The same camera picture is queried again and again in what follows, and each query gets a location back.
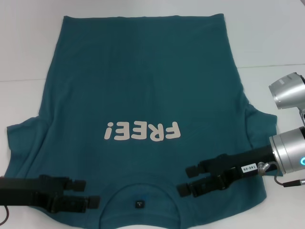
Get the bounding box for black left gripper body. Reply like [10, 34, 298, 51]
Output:
[0, 176, 52, 213]

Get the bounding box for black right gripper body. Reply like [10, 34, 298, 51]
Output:
[213, 145, 279, 191]

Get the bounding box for teal t-shirt with FREE print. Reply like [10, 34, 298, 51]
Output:
[6, 14, 278, 229]

